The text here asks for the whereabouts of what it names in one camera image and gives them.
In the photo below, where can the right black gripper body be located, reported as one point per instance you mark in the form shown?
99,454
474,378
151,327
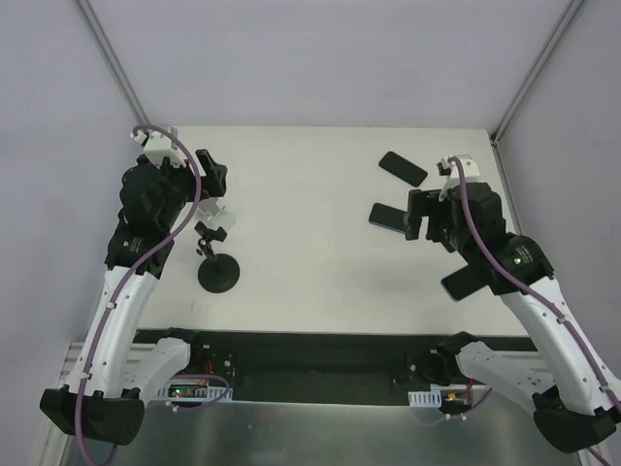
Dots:
419,214

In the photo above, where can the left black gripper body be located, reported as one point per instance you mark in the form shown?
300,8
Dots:
202,178

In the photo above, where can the silver folding phone stand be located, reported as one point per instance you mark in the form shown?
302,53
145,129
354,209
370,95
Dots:
214,214

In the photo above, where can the black phone blue edge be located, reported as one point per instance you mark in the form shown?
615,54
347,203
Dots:
388,217

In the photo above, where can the black folding phone stand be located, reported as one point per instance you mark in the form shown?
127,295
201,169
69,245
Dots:
463,283

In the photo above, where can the black round-base phone stand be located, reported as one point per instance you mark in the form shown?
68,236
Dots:
219,272

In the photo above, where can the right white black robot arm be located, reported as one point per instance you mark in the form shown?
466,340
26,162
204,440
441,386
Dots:
576,405

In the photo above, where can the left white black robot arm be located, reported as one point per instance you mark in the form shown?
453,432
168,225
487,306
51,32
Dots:
102,399

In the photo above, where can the black phone far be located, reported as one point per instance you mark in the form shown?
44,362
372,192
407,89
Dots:
403,169

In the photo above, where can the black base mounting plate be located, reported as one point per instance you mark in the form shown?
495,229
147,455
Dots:
313,368

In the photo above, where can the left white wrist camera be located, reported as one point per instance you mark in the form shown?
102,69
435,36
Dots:
158,147

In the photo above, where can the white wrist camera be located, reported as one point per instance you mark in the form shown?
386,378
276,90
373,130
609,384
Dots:
158,147
456,169

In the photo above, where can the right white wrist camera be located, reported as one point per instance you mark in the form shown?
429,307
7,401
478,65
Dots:
456,169

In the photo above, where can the right white cable duct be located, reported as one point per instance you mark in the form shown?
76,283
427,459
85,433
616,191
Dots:
437,397

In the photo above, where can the white cable duct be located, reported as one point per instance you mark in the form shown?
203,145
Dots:
193,393
437,397

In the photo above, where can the left aluminium frame post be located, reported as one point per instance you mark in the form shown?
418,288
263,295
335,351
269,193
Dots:
106,49

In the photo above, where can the aluminium frame post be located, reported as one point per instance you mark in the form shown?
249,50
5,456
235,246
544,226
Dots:
106,49
559,30

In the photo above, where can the left white cable duct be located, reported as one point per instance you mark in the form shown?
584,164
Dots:
193,393

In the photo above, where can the right aluminium frame post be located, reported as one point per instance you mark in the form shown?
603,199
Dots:
559,30

